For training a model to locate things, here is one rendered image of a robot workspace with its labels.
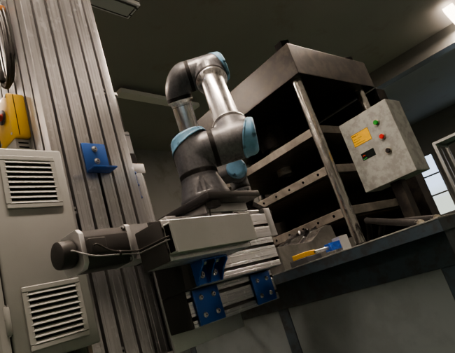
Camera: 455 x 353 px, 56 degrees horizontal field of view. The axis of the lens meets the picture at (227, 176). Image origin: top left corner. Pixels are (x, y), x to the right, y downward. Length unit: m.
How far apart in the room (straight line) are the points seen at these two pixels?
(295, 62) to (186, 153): 1.38
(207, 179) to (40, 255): 0.48
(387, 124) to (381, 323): 1.19
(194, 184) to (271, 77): 1.49
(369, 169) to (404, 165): 0.19
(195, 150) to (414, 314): 0.78
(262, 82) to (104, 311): 1.86
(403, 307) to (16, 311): 1.01
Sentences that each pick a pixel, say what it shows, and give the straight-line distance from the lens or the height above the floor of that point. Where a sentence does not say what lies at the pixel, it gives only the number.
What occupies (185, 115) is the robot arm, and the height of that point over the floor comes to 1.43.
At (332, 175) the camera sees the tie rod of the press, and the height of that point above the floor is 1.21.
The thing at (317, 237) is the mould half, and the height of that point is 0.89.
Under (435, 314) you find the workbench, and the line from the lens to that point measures 1.35.
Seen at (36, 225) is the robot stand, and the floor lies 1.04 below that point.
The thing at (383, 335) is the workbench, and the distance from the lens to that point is 1.45.
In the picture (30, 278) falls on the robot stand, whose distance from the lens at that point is 1.01.
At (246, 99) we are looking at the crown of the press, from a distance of 2.74.
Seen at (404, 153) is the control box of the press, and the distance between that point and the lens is 2.30.
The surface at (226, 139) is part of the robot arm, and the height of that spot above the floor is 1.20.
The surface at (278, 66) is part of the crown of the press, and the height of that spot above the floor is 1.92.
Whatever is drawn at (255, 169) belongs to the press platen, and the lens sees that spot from 2.85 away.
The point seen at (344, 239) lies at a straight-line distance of 1.56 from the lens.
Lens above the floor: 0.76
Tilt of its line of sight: 15 degrees up
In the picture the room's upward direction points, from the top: 18 degrees counter-clockwise
